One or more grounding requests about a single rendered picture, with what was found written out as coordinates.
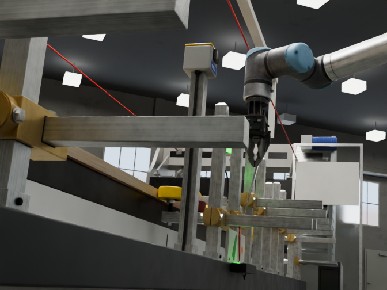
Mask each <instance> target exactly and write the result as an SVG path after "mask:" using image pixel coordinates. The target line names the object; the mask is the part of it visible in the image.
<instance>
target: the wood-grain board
mask: <svg viewBox="0 0 387 290"><path fill-rule="evenodd" d="M67 158H69V159H71V160H73V161H75V162H78V163H80V164H82V165H84V166H86V167H88V168H90V169H92V170H94V171H96V172H98V173H101V174H103V175H105V176H107V177H109V178H111V179H113V180H115V181H117V182H119V183H121V184H124V185H126V186H128V187H130V188H132V189H135V190H137V191H139V192H141V193H143V194H145V195H147V196H149V197H151V198H153V199H156V200H158V201H160V202H162V203H164V204H166V205H169V204H167V203H166V201H165V200H160V199H159V198H158V189H157V188H155V187H153V186H151V185H149V184H147V183H145V182H143V181H141V180H140V179H138V178H136V177H134V176H132V175H130V174H128V173H126V172H125V171H122V170H121V169H119V168H117V167H115V166H113V165H112V164H110V163H108V162H106V161H104V160H102V159H100V158H98V157H96V156H94V155H93V154H91V153H89V152H87V151H85V150H83V149H81V148H79V147H68V152H67ZM180 203H181V201H175V204H173V208H174V209H177V210H180Z"/></svg>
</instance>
